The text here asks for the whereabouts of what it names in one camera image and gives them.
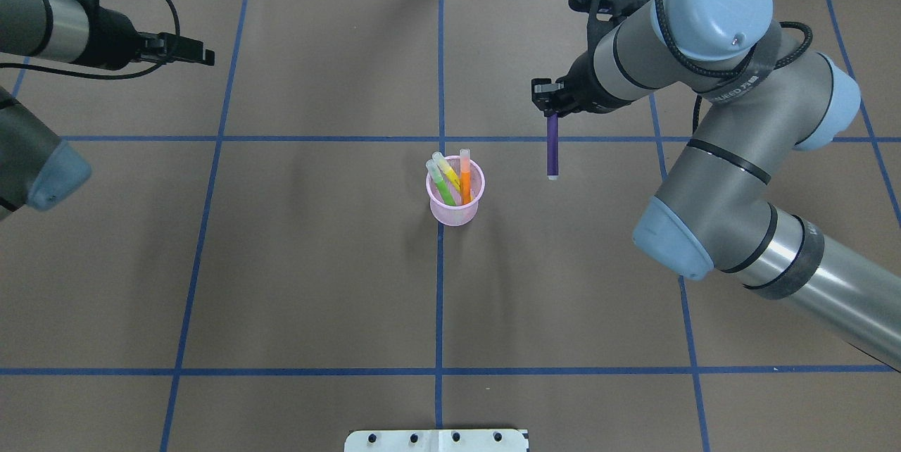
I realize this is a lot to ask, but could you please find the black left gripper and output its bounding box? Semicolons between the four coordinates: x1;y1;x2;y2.
87;8;215;70

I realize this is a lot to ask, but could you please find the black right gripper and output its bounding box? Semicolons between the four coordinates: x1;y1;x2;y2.
531;55;620;118

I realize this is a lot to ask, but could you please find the purple marker pen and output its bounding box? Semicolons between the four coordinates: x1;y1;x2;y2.
546;113;560;180

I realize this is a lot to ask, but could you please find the orange highlighter pen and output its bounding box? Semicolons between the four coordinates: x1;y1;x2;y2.
459;148;472;205

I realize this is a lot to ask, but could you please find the yellow highlighter pen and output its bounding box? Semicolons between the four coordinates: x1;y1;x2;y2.
431;151;462;193

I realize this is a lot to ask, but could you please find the green highlighter pen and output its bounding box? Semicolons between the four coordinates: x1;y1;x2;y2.
425;160;457;207

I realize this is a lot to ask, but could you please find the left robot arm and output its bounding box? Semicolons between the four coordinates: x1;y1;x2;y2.
2;0;216;218

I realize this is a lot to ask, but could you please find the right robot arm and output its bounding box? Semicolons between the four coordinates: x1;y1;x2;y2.
531;0;900;370

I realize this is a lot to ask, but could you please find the pink mesh pen holder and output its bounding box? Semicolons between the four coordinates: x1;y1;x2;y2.
425;159;486;227

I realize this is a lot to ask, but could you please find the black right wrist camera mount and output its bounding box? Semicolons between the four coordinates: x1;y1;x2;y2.
567;0;650;51

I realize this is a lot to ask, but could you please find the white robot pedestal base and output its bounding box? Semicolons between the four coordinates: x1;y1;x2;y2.
344;428;531;451

